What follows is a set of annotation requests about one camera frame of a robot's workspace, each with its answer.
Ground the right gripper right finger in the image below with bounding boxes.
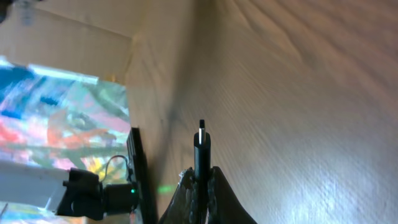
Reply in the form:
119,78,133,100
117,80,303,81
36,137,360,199
208,166,256,224

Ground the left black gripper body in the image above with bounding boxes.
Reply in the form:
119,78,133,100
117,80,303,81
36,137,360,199
55,169,139,221

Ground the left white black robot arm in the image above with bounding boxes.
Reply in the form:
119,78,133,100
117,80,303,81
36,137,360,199
1,161,139,221

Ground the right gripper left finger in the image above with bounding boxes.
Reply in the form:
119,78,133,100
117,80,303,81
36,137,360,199
159,167,199,224

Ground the black USB charging cable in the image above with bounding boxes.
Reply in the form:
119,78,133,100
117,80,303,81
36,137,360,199
193,119,212,224

